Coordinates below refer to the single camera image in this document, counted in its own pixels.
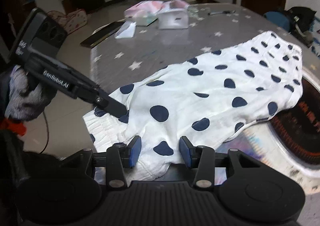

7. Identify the black pen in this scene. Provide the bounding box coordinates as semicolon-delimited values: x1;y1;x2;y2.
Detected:
208;10;235;16

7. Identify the black bag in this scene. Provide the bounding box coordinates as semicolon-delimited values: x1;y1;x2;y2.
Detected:
282;6;319;47

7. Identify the white navy polka dot garment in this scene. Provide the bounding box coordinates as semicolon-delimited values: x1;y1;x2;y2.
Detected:
84;31;303;181

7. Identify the grey gloved left hand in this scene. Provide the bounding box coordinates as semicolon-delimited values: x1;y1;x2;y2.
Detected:
1;65;57;121

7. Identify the pink white cloth pile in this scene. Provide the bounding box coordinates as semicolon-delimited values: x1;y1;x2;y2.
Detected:
124;0;189;26

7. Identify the white box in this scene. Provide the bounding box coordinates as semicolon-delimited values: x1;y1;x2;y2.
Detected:
157;8;189;30

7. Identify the blue sofa bench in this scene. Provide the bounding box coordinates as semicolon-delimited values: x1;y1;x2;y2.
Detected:
262;10;320;56

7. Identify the dotted fabric pet bed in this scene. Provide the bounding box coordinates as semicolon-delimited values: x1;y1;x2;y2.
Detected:
47;9;88;34

